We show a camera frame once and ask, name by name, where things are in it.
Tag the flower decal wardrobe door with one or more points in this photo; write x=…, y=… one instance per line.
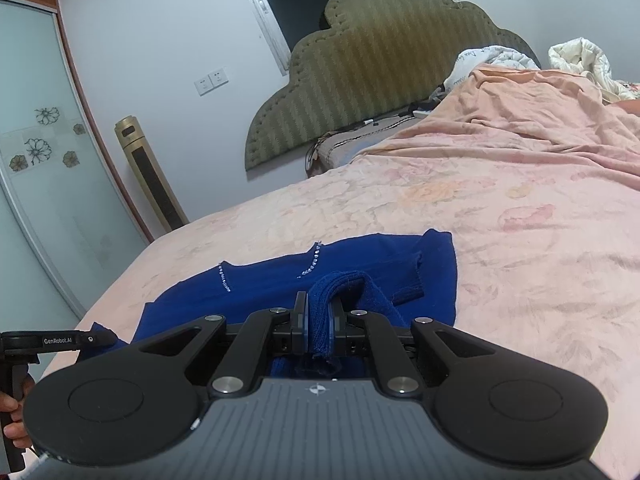
x=45, y=170

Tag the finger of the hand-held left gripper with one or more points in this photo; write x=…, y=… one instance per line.
x=87, y=339

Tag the white printed quilt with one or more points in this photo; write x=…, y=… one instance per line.
x=495, y=57

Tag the dark clothes pile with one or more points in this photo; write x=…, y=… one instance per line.
x=436, y=97

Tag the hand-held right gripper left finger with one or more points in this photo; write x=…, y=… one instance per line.
x=300, y=322

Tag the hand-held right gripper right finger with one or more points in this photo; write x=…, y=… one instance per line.
x=336, y=327

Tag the pink floral bed sheet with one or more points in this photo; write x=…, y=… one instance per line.
x=400, y=200

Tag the gold tower fan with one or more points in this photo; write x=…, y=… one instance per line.
x=150, y=175

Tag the cream crumpled quilt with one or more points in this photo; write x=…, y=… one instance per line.
x=585, y=62

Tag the green upholstered headboard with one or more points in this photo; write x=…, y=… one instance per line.
x=380, y=60

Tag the blue beaded sweater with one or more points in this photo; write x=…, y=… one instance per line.
x=200, y=290

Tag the person's left hand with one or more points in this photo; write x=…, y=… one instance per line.
x=12, y=402

